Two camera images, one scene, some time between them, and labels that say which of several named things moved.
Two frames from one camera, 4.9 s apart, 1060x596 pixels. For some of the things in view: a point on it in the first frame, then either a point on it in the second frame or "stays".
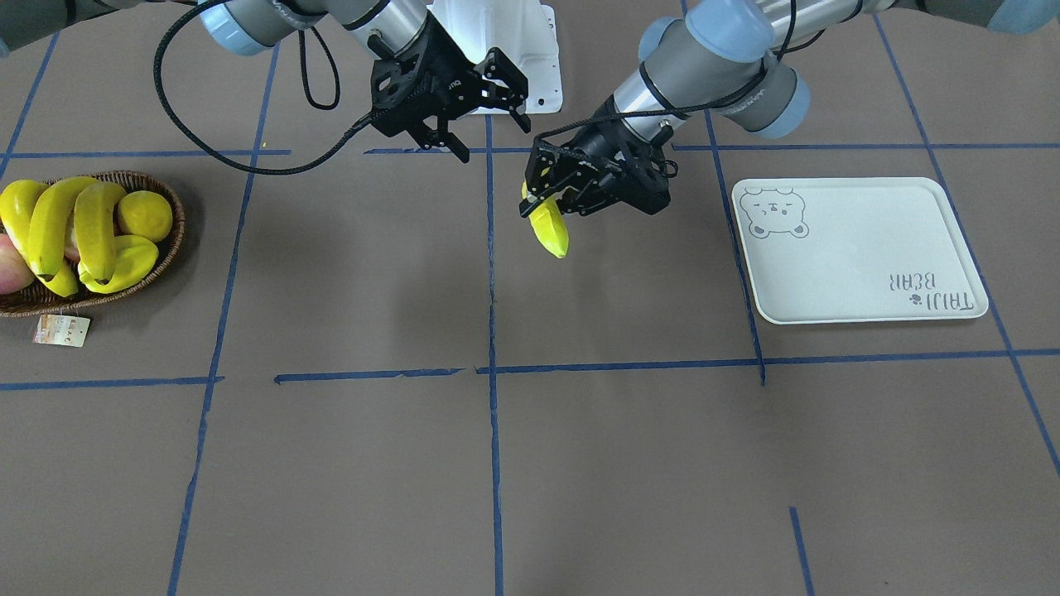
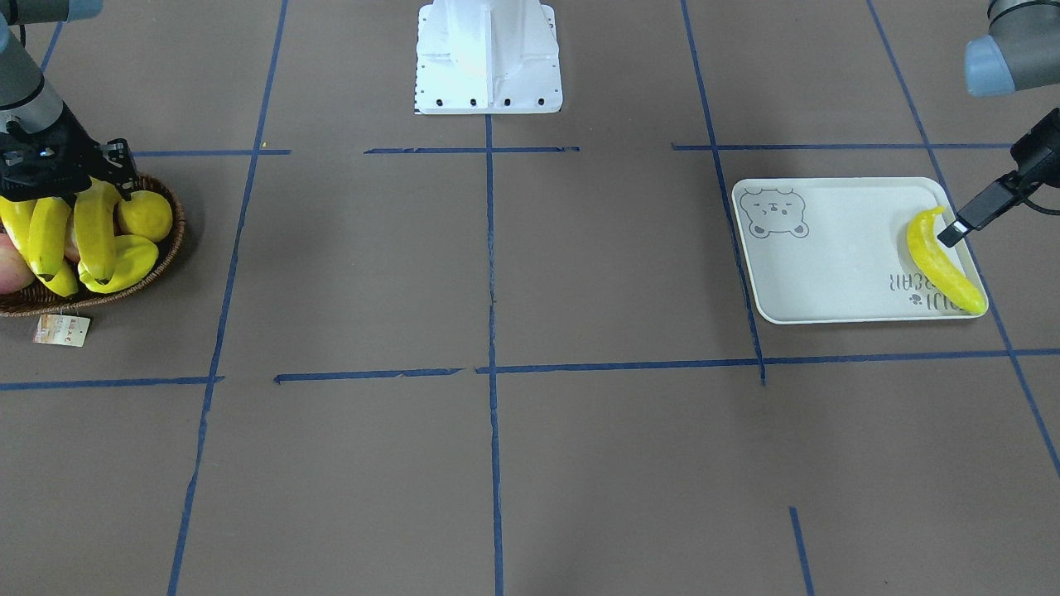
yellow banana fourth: [17, 201] stays
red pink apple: [15, 274] stays
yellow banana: [550, 225] to [937, 267]
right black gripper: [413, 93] to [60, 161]
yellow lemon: [143, 213] stays
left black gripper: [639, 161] to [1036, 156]
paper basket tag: [61, 330] stays
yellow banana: [93, 224] stays
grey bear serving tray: [843, 250] stays
